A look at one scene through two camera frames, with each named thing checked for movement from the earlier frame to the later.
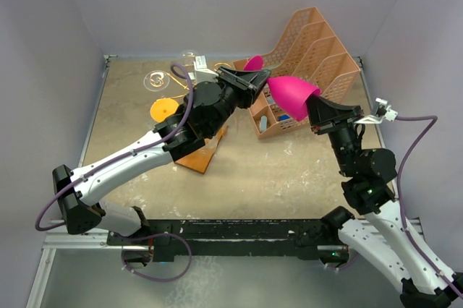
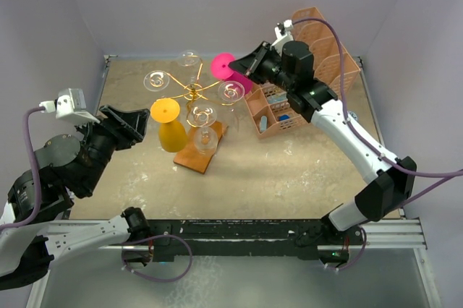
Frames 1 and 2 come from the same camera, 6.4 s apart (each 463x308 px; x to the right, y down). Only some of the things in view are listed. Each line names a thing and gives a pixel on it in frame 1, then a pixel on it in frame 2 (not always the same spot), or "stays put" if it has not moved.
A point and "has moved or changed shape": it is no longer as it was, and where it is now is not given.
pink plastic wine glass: (289, 93) has moved or changed shape
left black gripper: (251, 79) -> (128, 126)
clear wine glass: (156, 80) stays put
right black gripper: (321, 111) -> (250, 65)
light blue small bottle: (263, 123) stays put
